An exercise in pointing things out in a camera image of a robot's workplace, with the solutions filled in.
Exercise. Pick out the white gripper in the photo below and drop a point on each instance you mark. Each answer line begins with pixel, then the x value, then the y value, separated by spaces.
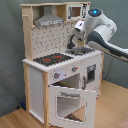
pixel 78 30

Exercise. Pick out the white oven door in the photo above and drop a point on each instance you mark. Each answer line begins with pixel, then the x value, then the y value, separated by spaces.
pixel 71 108

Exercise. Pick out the small metal pot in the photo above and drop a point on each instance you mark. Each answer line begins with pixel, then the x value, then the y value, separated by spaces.
pixel 78 52

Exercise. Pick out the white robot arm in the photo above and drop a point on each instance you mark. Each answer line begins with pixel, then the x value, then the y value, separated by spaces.
pixel 97 30

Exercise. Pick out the wooden toy kitchen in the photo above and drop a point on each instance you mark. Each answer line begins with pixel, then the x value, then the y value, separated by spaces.
pixel 46 40

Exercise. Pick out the black toy faucet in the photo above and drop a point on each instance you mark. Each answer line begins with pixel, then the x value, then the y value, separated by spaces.
pixel 71 44

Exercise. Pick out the toy microwave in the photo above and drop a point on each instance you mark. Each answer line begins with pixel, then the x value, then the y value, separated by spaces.
pixel 77 11

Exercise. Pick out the grey sink basin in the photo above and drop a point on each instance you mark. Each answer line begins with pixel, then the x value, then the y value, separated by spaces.
pixel 87 50

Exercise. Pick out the grey range hood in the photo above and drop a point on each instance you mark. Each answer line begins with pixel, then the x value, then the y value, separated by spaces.
pixel 48 18

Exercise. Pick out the right oven knob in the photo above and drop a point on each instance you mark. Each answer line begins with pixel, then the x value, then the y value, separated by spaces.
pixel 74 69

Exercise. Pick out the oven knob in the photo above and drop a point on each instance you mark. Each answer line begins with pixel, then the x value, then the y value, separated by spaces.
pixel 56 75
pixel 74 69

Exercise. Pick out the black stovetop with red burners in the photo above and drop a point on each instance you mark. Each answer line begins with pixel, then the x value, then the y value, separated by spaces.
pixel 52 59

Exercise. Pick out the white cabinet door with dispenser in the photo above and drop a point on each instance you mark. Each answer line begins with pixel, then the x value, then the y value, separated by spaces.
pixel 91 70

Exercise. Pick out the left oven knob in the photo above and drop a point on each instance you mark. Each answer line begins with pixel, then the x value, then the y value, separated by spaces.
pixel 56 75

